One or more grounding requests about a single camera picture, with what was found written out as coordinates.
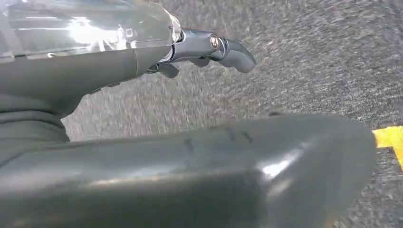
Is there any yellow floor tape square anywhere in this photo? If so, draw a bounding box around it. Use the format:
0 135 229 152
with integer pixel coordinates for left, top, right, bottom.
372 125 403 171

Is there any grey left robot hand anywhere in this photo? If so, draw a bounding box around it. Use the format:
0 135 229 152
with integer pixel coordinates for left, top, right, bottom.
0 0 377 228

